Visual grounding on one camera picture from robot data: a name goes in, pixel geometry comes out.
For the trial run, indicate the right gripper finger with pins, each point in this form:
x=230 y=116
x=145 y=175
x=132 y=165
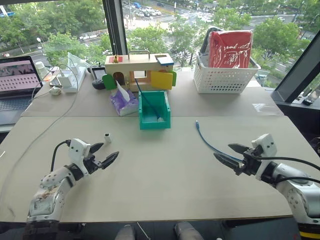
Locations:
x=239 y=148
x=228 y=161

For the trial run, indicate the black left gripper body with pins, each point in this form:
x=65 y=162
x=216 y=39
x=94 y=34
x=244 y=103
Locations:
x=93 y=165

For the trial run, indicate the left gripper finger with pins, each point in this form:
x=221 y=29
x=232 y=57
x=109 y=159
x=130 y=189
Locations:
x=110 y=158
x=97 y=147

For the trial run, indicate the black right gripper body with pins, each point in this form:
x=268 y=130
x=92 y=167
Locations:
x=250 y=162

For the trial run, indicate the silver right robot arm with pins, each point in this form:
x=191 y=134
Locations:
x=297 y=192

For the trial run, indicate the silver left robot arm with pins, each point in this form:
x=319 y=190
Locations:
x=47 y=197

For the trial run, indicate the small white adapter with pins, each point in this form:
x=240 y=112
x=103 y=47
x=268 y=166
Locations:
x=107 y=138

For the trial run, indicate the clear plastic bag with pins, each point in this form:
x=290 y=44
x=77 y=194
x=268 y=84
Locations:
x=265 y=108

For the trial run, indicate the purple tissue pack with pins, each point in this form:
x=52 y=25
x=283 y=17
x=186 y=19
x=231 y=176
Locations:
x=125 y=103

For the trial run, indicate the teal plastic box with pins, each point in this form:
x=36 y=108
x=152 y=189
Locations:
x=155 y=123

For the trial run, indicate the white power strip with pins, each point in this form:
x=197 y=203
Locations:
x=75 y=81

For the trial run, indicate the black remote controller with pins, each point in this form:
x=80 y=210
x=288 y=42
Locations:
x=98 y=77

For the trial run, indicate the small round beige object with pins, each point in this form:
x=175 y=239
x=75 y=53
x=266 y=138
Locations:
x=55 y=91

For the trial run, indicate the white perforated plastic basket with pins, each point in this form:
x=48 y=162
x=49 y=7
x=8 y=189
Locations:
x=222 y=80

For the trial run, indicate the grey rounded shape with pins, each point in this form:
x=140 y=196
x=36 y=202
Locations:
x=125 y=232
x=187 y=231

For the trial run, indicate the small black device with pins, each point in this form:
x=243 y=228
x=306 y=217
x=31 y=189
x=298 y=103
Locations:
x=307 y=102

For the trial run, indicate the clear plastic triangle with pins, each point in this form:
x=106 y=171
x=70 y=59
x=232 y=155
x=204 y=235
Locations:
x=76 y=60

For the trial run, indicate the wooden lock box toy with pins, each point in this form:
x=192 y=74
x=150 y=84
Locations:
x=140 y=65

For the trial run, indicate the dark slanted monitor panel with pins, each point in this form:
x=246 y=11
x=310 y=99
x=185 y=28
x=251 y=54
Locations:
x=297 y=75

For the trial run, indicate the white paper cup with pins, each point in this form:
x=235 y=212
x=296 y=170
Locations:
x=41 y=68

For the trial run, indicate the red plastic-wrapped package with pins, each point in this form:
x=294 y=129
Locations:
x=230 y=50

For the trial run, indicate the open laptop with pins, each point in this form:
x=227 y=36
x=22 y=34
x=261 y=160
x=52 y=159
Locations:
x=15 y=75

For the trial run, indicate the grey bag in basket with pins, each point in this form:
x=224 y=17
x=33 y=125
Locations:
x=205 y=41

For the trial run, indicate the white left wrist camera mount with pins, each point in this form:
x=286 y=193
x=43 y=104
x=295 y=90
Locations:
x=77 y=152

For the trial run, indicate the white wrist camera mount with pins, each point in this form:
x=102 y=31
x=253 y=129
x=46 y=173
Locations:
x=77 y=152
x=267 y=145

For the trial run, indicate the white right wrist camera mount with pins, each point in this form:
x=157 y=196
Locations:
x=267 y=145

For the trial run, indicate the black window frame pillar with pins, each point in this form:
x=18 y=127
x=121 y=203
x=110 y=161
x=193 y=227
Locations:
x=115 y=27

